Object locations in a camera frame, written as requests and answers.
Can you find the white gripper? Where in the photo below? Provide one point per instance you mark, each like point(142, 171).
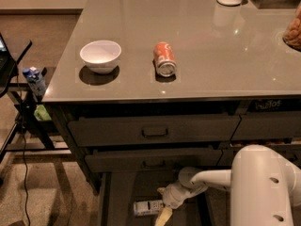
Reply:
point(173, 195)

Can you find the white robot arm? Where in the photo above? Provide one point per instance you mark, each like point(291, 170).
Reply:
point(263, 185)

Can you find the middle left drawer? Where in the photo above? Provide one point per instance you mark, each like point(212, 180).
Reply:
point(154, 159)

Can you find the top left drawer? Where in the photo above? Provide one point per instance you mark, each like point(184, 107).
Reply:
point(152, 129)

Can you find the top right drawer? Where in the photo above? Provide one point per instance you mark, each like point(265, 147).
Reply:
point(268, 125)

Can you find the middle right drawer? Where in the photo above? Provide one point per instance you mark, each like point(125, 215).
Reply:
point(291, 152)

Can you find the blue bottle on side stand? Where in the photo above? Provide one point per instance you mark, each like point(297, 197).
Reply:
point(35, 81)

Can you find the orange soda can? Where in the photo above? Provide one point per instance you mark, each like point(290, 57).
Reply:
point(164, 61)

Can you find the black side table stand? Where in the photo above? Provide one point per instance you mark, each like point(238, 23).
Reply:
point(25, 102)

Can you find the green packet on stand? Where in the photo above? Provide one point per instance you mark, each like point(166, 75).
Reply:
point(41, 113)

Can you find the white ceramic bowl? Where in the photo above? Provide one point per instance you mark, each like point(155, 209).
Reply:
point(101, 56)

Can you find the jar of nuts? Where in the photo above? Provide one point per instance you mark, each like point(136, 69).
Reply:
point(292, 34)

